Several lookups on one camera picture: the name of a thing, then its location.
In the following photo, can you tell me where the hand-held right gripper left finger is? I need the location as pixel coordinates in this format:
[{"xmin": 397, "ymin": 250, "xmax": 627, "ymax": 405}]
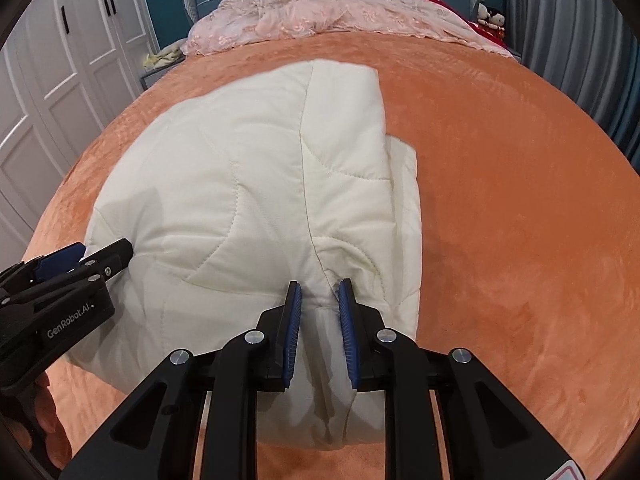
[{"xmin": 57, "ymin": 281, "xmax": 303, "ymax": 480}]

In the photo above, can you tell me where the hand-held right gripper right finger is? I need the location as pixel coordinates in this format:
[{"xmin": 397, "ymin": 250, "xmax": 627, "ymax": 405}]
[{"xmin": 334, "ymin": 278, "xmax": 587, "ymax": 480}]

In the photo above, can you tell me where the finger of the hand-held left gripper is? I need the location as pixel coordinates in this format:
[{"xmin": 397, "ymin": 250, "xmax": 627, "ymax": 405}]
[
  {"xmin": 0, "ymin": 242, "xmax": 89, "ymax": 292},
  {"xmin": 0, "ymin": 238, "xmax": 135, "ymax": 313}
]

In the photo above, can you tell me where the cream quilted coat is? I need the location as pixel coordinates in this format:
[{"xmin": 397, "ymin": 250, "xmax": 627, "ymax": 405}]
[{"xmin": 65, "ymin": 59, "xmax": 426, "ymax": 446}]

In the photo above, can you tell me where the person's left hand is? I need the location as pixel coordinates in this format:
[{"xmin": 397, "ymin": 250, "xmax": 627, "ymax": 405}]
[{"xmin": 7, "ymin": 371, "xmax": 68, "ymax": 463}]

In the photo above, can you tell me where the grey nightstand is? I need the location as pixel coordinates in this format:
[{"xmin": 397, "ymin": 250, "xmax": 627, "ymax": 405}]
[{"xmin": 140, "ymin": 66, "xmax": 174, "ymax": 92}]

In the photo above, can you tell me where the white wardrobe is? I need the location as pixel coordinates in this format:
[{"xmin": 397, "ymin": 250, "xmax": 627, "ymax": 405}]
[{"xmin": 0, "ymin": 0, "xmax": 161, "ymax": 256}]

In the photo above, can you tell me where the yellow white cloth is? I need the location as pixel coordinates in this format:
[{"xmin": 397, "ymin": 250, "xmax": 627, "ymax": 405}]
[{"xmin": 142, "ymin": 43, "xmax": 184, "ymax": 71}]

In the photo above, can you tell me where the orange bed blanket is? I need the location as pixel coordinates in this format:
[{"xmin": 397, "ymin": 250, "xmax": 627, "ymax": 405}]
[{"xmin": 20, "ymin": 27, "xmax": 640, "ymax": 480}]

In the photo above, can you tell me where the pink lace quilt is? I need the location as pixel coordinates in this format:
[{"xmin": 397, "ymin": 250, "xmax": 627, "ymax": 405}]
[{"xmin": 180, "ymin": 0, "xmax": 516, "ymax": 58}]

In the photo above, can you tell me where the red cloth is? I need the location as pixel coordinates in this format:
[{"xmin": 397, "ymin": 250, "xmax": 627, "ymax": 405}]
[{"xmin": 408, "ymin": 0, "xmax": 506, "ymax": 41}]

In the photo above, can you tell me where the plush doll toy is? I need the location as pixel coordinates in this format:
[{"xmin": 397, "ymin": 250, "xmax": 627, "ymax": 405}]
[{"xmin": 475, "ymin": 2, "xmax": 507, "ymax": 37}]

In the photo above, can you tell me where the grey curtain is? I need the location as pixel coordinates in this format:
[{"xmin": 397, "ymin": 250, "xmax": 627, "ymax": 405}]
[{"xmin": 501, "ymin": 0, "xmax": 640, "ymax": 171}]

